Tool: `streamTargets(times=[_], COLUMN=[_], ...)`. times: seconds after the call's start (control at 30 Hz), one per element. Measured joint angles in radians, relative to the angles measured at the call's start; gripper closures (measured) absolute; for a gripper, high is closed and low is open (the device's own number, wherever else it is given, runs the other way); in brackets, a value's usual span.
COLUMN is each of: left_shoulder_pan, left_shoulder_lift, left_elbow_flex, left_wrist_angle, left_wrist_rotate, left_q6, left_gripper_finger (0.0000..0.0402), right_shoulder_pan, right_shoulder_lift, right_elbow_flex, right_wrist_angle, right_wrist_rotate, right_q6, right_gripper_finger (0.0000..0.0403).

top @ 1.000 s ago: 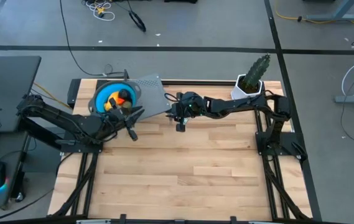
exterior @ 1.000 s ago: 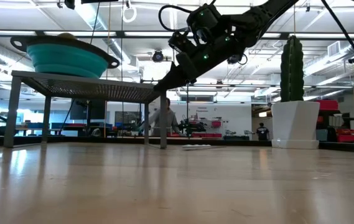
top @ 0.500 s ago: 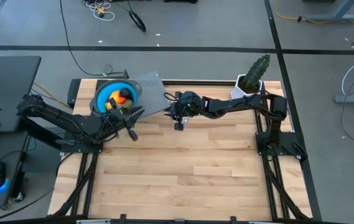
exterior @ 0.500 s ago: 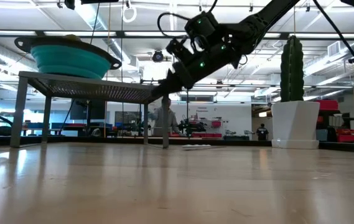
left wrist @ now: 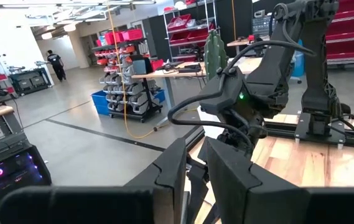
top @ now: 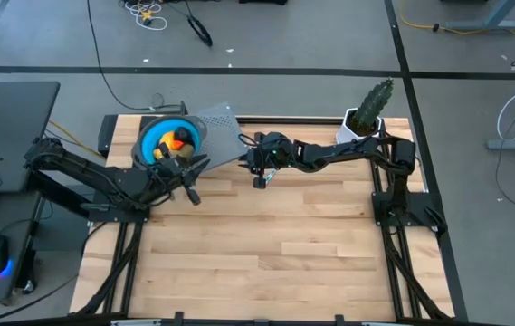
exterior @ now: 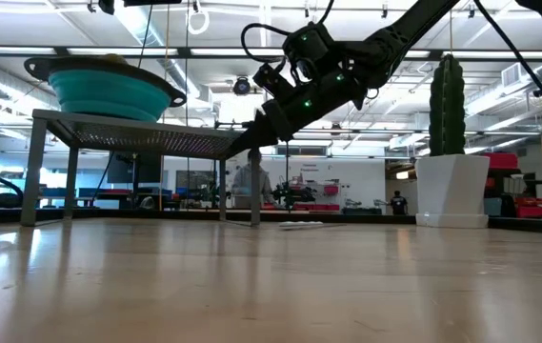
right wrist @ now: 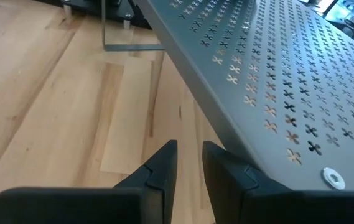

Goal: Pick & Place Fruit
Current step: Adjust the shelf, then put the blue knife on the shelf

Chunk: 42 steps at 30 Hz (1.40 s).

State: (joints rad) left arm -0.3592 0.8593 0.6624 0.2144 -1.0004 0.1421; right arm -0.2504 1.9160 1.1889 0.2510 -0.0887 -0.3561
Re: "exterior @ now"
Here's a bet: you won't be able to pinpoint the white hanging ring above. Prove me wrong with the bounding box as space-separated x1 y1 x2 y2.
186 9 211 36

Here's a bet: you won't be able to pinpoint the blue white striped stick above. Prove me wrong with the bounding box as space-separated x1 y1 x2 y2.
278 220 324 231

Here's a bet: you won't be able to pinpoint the blue collapsible bowl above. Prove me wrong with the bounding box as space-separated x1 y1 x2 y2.
23 54 189 123

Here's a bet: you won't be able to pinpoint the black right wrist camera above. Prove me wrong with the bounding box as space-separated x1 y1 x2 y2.
252 61 296 99

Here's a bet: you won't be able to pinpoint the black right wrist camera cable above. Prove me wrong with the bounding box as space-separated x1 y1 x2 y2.
240 22 295 64

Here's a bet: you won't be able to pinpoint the white plant pot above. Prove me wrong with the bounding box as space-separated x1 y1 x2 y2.
414 152 491 229

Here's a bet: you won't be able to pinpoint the red storage box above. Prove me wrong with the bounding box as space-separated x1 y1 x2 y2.
482 151 519 171

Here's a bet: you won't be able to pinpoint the black background monitor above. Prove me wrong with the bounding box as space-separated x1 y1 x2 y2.
107 151 163 185

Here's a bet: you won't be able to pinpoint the overhead frame beam with lights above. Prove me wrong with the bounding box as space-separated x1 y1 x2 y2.
0 46 542 61

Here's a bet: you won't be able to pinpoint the person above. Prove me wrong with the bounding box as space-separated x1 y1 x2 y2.
231 148 276 210
389 190 409 215

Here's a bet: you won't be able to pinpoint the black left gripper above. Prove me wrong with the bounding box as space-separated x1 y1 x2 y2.
122 0 184 8

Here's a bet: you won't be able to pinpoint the blue storage bins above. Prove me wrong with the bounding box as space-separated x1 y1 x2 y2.
40 187 77 198

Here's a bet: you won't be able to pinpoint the grey perforated metal stand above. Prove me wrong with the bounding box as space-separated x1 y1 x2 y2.
20 108 263 228

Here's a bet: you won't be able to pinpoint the black aluminium table frame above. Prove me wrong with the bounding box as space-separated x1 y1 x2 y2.
0 204 542 235

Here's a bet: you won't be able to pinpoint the row of red bins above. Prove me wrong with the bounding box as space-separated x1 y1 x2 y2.
293 203 341 212

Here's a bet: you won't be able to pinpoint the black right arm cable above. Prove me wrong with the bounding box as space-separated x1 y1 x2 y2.
472 0 542 137

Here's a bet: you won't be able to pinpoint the red low container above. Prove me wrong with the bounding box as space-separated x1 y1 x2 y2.
512 197 542 219

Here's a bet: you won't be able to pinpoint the green cactus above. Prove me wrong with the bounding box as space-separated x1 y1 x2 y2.
429 53 467 157

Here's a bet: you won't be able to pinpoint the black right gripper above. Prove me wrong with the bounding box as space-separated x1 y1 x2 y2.
225 71 370 159

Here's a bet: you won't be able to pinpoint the round black ceiling device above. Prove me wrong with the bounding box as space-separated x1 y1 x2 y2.
231 75 251 96

